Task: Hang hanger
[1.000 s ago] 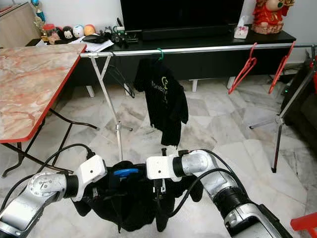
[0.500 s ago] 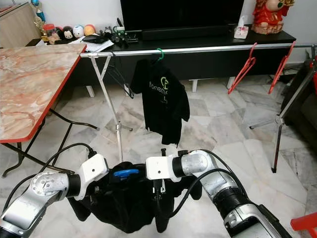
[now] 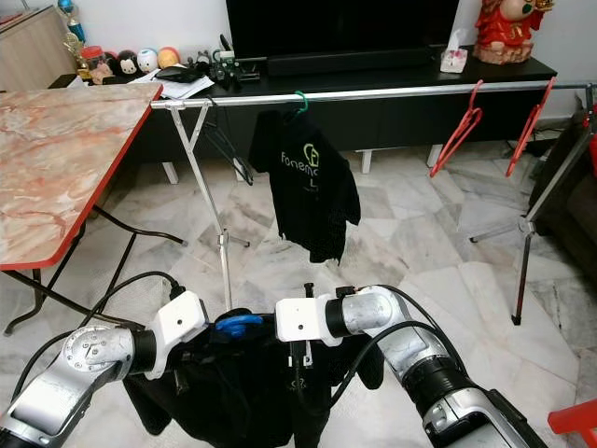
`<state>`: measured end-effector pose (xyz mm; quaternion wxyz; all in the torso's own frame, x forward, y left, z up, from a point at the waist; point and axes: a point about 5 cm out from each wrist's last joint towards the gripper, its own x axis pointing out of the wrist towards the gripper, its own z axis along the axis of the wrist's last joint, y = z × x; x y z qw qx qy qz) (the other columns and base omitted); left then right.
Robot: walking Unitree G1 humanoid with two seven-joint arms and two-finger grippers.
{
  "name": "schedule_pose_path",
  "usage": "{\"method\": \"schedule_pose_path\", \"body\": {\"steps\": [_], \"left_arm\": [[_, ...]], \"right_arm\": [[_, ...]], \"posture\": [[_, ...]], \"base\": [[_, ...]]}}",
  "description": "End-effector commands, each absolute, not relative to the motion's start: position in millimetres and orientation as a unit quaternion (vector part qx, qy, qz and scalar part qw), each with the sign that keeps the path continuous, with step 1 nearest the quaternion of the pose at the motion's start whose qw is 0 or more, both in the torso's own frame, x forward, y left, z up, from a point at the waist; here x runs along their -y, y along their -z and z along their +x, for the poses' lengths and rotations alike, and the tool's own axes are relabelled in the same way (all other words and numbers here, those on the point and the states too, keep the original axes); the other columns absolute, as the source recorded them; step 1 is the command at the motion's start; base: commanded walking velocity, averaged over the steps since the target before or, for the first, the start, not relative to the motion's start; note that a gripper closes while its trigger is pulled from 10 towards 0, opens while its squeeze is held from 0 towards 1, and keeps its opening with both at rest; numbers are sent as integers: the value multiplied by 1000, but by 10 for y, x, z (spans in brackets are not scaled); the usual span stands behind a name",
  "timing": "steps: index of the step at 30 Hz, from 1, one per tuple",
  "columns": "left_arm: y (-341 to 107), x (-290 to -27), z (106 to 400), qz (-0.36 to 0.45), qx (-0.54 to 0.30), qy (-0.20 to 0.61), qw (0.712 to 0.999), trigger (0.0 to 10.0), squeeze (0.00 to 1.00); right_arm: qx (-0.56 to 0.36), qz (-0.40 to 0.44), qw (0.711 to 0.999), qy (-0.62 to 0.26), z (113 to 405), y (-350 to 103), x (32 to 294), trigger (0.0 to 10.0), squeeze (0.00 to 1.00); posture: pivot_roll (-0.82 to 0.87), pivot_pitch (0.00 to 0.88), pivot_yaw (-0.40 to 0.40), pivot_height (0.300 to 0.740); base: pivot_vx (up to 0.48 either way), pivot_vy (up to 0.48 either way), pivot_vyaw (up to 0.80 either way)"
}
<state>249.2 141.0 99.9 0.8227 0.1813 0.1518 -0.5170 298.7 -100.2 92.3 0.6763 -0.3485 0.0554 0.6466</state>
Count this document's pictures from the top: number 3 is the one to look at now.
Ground blue plastic hanger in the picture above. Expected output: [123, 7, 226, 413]
[213, 314, 264, 337]

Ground black shirt green logo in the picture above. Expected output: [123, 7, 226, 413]
[249, 110, 362, 265]

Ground marble pattern folding table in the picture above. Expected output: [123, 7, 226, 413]
[0, 84, 183, 335]

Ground white paper stack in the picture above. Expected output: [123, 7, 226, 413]
[154, 73, 215, 100]

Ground black tv console cabinet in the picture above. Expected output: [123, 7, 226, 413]
[51, 54, 559, 171]

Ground black pouch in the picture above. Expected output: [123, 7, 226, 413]
[157, 65, 201, 83]

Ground green circuit board gadget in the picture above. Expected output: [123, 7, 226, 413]
[210, 35, 239, 85]

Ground red plastic stool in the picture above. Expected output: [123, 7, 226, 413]
[548, 399, 597, 448]

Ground orange round plush toy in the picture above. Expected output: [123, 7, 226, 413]
[157, 46, 181, 69]

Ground white blue round plush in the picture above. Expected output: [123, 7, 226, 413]
[136, 48, 160, 73]

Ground silver metal clothes rack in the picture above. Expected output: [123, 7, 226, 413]
[149, 79, 597, 326]

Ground black white mouse plush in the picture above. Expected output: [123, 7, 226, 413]
[117, 49, 139, 76]

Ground dark brown sofa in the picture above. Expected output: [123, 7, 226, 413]
[527, 107, 597, 281]

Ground black flat television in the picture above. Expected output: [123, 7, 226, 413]
[226, 0, 460, 59]

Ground gold trophy figurine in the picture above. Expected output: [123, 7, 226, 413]
[56, 0, 90, 71]

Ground white pink tissue box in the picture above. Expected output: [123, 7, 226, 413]
[439, 30, 469, 74]

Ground beige wooden cabinet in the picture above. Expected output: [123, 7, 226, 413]
[0, 5, 77, 92]

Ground red laughing buddha statue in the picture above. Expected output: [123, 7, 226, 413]
[473, 0, 556, 65]

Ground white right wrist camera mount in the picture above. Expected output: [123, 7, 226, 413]
[275, 297, 327, 348]

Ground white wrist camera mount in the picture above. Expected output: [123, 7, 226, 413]
[154, 291, 209, 354]
[275, 297, 327, 348]

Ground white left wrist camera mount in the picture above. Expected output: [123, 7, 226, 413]
[154, 291, 209, 354]

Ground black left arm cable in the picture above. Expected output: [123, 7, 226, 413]
[9, 271, 183, 393]

